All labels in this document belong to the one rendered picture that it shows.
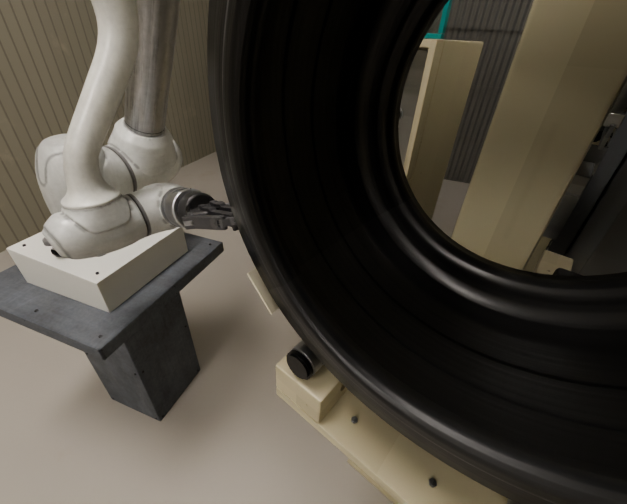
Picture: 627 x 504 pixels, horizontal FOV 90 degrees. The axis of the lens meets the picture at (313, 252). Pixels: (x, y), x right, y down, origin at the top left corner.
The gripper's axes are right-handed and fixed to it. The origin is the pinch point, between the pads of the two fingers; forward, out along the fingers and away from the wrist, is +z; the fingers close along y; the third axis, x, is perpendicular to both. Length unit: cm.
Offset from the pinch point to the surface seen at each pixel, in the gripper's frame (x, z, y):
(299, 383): 18.4, 17.7, -11.3
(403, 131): -4, -4, 66
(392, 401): 10.1, 33.2, -12.5
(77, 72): -62, -247, 57
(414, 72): -20, 0, 66
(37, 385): 72, -118, -44
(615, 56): -16, 43, 25
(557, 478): 9.9, 45.9, -11.9
